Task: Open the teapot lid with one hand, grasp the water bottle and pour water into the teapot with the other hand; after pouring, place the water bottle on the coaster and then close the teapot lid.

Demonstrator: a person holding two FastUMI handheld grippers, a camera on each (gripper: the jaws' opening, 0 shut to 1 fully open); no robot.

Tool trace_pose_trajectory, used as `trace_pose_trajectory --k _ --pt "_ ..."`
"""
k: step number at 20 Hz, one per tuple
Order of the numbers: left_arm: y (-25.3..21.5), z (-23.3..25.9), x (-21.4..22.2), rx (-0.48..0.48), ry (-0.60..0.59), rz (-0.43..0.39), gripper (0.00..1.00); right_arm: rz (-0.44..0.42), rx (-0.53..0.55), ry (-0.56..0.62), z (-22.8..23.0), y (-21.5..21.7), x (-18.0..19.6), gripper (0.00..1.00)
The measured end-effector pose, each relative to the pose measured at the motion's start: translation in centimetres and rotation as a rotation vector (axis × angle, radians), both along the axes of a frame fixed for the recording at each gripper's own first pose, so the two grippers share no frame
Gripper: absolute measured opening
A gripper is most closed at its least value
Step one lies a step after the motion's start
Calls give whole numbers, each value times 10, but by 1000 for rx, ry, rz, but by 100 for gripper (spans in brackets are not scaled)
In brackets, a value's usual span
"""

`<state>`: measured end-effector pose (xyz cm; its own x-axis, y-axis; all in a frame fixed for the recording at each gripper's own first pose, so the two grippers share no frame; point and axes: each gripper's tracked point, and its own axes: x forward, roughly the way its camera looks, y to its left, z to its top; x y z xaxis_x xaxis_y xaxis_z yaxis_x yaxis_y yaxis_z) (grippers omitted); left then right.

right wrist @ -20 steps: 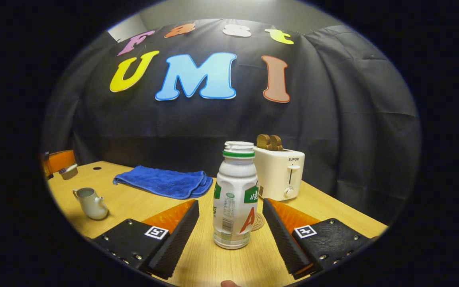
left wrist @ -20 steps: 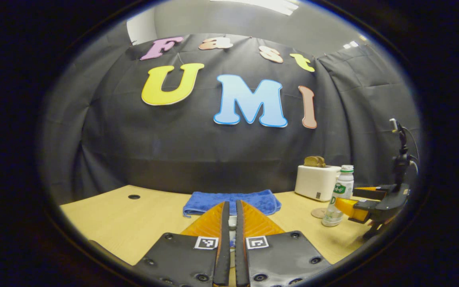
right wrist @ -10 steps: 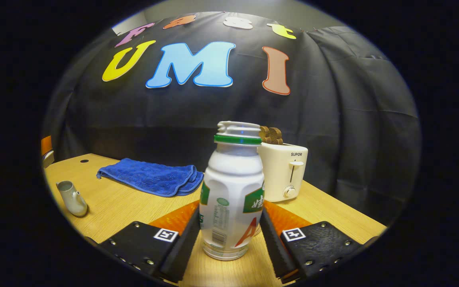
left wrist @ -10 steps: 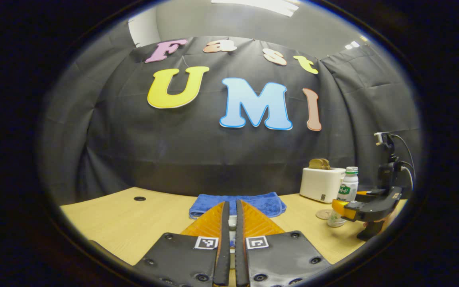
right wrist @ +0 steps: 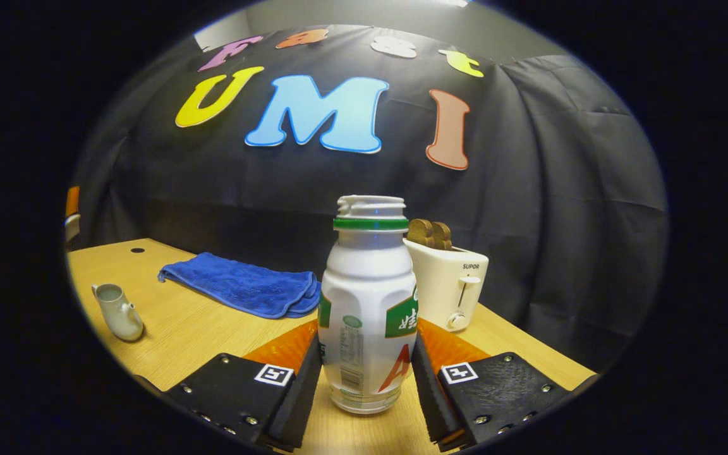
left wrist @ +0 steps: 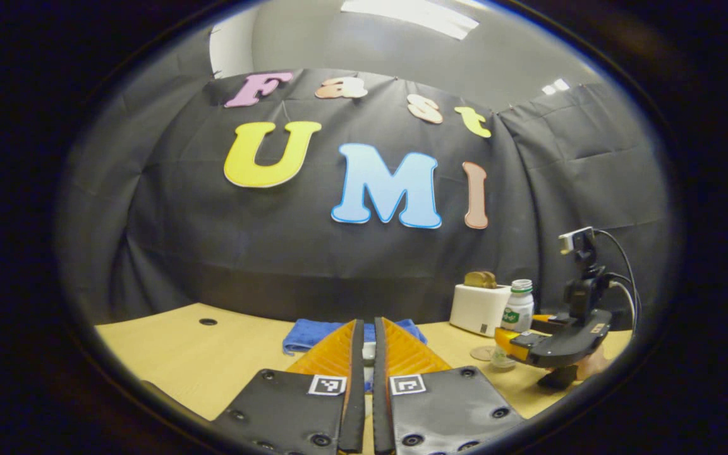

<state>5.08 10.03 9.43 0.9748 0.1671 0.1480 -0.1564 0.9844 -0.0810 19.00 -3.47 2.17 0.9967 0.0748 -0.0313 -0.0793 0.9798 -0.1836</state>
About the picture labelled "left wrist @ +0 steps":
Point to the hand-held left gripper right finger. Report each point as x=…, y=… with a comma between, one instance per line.
x=382, y=404

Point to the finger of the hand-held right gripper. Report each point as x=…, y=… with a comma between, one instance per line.
x=550, y=323
x=519, y=344

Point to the black backdrop cloth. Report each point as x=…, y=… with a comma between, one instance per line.
x=275, y=253

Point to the small ceiling light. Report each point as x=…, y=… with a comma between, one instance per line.
x=555, y=86

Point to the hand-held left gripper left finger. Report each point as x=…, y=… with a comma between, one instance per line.
x=355, y=404

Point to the brown bread slices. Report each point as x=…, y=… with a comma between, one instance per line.
x=480, y=280

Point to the round coaster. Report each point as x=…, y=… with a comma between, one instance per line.
x=481, y=354

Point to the long ceiling light panel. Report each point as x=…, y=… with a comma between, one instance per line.
x=414, y=16

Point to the blue towel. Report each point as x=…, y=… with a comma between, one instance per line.
x=307, y=335

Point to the white toaster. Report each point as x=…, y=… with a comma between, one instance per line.
x=478, y=309

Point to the white water bottle green label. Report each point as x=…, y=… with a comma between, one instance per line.
x=519, y=313

